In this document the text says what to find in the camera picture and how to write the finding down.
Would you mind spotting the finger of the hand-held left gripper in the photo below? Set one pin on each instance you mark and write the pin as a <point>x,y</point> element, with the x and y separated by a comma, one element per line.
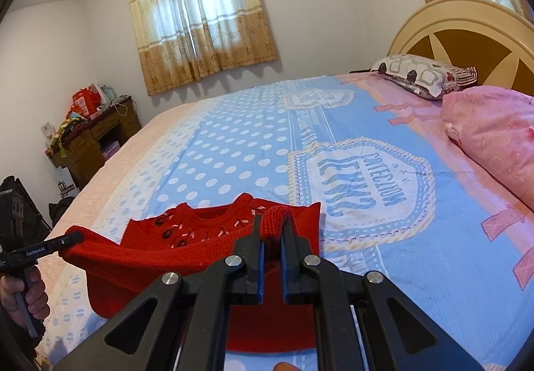
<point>69,239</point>

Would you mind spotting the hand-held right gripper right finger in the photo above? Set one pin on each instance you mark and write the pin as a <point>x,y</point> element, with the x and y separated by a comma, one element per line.
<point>285,266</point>

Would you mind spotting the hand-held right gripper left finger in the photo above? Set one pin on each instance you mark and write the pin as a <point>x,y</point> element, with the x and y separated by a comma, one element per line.
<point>259,266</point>

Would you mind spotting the red embroidered knit sweater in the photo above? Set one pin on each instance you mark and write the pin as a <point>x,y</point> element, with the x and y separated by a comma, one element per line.
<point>137,283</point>

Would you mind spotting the person's left hand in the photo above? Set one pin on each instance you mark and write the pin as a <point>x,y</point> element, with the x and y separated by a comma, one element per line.
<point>35,296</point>

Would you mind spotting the person's right hand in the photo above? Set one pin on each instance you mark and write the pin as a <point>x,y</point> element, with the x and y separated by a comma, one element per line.
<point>287,367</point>

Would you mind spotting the black bag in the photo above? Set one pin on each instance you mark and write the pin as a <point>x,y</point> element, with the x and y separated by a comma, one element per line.
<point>62,210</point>

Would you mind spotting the white paper bag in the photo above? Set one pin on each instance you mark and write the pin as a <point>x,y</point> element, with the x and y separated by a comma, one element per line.
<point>66,187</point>

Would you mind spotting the dark wooden desk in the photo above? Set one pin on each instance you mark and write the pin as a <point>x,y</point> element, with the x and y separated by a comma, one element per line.
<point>96,145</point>

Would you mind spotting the pale pink quilted mattress pad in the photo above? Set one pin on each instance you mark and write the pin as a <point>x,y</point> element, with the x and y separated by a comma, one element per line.
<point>125,154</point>

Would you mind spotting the green yellow striped cloth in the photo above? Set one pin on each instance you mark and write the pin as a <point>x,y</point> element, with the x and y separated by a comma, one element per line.
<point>62,133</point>

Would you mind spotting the small white box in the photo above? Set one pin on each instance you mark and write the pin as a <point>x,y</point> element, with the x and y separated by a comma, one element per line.
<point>48,132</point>

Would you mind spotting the blue polka dot bed sheet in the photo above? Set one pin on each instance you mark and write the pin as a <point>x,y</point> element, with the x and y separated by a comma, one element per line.
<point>250,137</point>

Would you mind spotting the red gift bags clutter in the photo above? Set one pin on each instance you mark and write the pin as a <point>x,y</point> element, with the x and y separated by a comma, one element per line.
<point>85,101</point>

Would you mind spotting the grey patterned pillow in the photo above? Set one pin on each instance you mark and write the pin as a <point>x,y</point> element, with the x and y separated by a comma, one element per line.
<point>421,72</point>

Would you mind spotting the folded pink quilt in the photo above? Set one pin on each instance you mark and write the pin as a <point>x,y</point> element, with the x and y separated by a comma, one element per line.
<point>496,133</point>

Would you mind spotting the wide beige patterned curtain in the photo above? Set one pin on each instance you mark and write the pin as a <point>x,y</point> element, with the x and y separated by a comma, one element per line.
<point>200,20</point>

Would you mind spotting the cream and brown headboard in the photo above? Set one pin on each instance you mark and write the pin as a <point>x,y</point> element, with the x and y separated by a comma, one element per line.
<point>459,20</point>

